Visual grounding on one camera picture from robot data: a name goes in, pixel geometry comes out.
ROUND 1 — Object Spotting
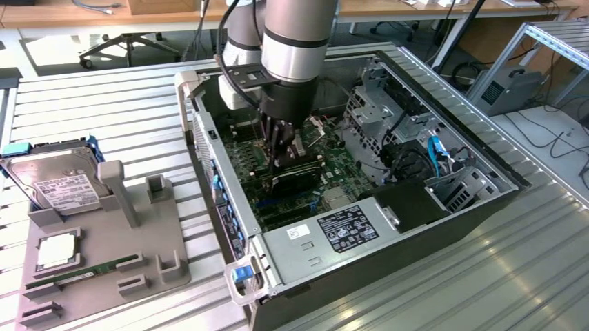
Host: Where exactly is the black expansion slot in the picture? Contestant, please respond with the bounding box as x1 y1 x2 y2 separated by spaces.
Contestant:
264 208 318 227
260 203 313 219

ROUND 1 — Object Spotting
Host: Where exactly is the silver chipset heatsink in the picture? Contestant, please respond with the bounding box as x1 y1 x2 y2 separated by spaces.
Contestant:
320 189 355 208

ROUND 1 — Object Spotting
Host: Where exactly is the silver hard disk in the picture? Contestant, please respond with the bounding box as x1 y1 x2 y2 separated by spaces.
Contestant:
0 146 113 217

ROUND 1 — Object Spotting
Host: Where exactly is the wooden box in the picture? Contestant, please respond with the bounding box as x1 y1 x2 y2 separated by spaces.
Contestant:
129 0 195 16

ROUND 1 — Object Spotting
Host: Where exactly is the blue disk caddy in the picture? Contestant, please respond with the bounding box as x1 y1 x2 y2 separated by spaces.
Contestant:
0 135 108 180

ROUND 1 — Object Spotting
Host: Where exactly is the silver CPU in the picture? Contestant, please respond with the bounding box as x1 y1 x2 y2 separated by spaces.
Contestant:
36 236 78 267

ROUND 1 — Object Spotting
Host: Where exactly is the grey parts rack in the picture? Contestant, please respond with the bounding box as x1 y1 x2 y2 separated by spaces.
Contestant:
16 160 192 328

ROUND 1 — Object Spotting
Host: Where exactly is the black open PC case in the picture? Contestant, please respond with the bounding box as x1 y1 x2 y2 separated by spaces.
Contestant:
176 50 534 331

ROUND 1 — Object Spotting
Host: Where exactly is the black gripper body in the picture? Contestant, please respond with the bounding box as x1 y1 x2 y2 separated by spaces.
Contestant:
259 77 319 126

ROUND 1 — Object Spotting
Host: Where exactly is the dark wrist camera cable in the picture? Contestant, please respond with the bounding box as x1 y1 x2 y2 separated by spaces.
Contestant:
215 0 265 111

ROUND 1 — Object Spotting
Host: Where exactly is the aluminium profile frame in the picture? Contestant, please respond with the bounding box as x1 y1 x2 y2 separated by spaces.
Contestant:
475 19 589 108

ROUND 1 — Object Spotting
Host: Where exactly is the grey power supply unit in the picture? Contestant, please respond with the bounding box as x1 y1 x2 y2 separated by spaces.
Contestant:
259 200 408 287

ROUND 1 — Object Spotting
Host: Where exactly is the CPU socket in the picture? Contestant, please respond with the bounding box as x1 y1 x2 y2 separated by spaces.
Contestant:
251 139 275 163

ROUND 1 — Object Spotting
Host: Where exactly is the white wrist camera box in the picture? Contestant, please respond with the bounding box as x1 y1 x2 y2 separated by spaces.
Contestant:
217 63 281 110

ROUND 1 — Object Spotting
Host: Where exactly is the green RAM stick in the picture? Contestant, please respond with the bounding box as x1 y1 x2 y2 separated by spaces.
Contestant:
25 254 139 290
252 157 324 174

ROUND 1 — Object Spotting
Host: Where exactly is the perforated metal disk bay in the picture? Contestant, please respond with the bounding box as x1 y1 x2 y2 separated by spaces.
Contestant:
424 164 503 213

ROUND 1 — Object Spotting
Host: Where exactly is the graphics card with metal bracket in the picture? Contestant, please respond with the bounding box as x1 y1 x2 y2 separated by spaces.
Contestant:
241 164 323 199

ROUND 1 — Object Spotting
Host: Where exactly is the green motherboard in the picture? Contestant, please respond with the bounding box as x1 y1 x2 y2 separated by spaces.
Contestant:
220 115 376 232

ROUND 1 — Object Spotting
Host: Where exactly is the grey desktop tower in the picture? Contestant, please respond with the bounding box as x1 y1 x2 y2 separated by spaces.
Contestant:
467 65 551 117

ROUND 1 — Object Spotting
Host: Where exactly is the black plastic duct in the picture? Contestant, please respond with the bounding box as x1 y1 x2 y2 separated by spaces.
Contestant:
356 181 452 235

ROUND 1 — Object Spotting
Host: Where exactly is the wooden desk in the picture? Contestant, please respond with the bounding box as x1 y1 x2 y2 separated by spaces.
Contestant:
338 0 581 66
0 0 229 30

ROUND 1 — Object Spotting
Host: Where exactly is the metal socket cover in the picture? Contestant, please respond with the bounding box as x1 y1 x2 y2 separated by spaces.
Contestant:
303 116 328 148

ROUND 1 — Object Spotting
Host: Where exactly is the metal disk bay cage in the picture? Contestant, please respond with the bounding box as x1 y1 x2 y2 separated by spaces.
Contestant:
342 57 446 152

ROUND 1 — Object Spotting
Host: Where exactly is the blue wire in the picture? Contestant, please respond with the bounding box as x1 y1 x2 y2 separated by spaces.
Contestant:
426 135 446 179

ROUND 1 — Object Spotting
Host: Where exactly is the blue network cable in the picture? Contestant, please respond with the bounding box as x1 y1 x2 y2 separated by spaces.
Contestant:
70 0 124 15

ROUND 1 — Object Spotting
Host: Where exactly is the hanging black cable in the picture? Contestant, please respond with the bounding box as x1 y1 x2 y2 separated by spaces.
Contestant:
181 0 213 62

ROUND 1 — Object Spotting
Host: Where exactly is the dark grey block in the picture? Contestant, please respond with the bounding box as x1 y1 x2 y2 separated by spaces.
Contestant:
0 66 22 90

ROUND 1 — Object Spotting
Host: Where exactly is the blue expansion slot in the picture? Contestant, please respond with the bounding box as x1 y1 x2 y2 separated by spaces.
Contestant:
253 194 318 210

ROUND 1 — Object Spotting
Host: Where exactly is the black wire bundle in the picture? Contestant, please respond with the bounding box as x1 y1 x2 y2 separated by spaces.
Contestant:
380 141 438 183

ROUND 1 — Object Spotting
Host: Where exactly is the black office chair base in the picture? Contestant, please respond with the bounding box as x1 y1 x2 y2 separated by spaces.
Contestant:
77 32 181 69
368 20 420 43

